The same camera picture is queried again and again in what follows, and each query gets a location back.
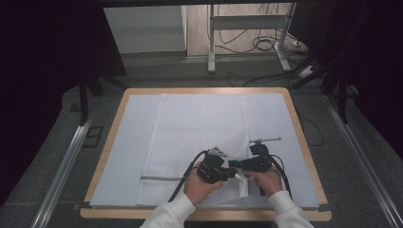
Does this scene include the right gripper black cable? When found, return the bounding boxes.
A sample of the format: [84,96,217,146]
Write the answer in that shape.
[265,153,293,200]

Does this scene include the black floor outlet box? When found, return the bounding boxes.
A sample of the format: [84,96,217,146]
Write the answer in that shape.
[82,125,105,148]

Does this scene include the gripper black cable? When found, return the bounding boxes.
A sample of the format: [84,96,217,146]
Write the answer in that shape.
[167,149,210,203]
[265,153,293,200]

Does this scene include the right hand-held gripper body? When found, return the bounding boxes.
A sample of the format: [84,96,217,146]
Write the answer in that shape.
[240,142,274,174]

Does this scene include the white metal desk frame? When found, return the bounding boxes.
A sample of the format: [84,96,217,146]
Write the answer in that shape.
[207,3,297,74]

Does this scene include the grey metal rod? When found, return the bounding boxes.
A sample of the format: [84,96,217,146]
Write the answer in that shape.
[248,136,282,144]

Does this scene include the white power strip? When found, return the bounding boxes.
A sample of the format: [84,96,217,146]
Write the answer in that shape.
[297,64,318,79]

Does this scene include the aluminium floor rail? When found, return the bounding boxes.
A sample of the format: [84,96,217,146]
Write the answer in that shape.
[322,94,403,228]
[30,122,97,228]

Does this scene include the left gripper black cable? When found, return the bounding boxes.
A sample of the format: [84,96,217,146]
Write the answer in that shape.
[167,149,210,203]

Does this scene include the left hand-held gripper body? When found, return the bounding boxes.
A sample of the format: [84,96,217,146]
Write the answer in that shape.
[196,145,232,185]

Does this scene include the pale table mat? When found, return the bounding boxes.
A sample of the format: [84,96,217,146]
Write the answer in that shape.
[89,92,319,209]

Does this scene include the person's left hand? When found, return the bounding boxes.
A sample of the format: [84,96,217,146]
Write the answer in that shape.
[182,161,224,206]

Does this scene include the wooden table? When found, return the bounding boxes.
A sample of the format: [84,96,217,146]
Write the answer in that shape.
[79,86,333,222]

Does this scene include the black floor cables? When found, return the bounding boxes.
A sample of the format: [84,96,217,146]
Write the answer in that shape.
[207,3,324,148]

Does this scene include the white textured cloth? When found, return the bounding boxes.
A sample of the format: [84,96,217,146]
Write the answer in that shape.
[136,93,252,206]

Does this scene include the person's right hand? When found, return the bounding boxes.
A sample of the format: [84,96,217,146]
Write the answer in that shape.
[242,164,284,200]

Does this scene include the black metal stand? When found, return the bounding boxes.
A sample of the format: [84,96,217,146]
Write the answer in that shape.
[77,74,127,127]
[289,56,359,125]

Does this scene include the white cabinet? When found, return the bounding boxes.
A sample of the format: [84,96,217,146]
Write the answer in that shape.
[103,5,188,55]

